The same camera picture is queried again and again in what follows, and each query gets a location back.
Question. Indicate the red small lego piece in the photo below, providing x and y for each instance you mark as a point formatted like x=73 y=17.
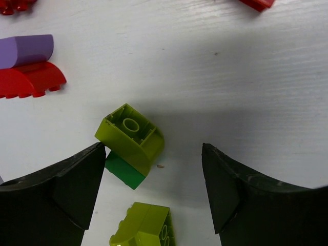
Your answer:
x=258 y=5

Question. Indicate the purple curved lego brick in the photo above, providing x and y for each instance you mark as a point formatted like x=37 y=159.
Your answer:
x=22 y=50

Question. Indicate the red rounded lego brick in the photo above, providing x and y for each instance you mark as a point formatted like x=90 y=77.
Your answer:
x=10 y=7

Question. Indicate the lime curved lego brick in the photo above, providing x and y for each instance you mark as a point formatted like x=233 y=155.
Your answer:
x=145 y=224

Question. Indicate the lime and green lego stack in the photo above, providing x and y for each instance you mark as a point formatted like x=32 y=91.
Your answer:
x=135 y=144

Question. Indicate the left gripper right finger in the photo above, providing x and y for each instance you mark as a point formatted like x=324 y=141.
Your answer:
x=250 y=208

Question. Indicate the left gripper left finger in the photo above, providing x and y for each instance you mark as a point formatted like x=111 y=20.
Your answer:
x=53 y=206

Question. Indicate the red curved lego brick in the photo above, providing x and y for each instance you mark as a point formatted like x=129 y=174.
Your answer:
x=31 y=80

